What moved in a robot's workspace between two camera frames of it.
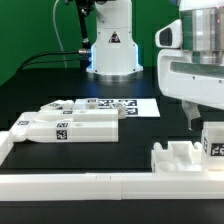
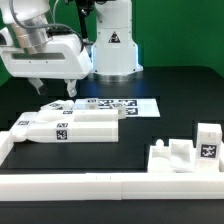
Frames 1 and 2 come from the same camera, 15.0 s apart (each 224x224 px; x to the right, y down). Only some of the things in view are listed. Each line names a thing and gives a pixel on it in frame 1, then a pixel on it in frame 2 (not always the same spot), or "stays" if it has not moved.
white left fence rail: [6, 143] stays
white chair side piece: [27, 129] stays
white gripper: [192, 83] → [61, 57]
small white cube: [58, 105] stays
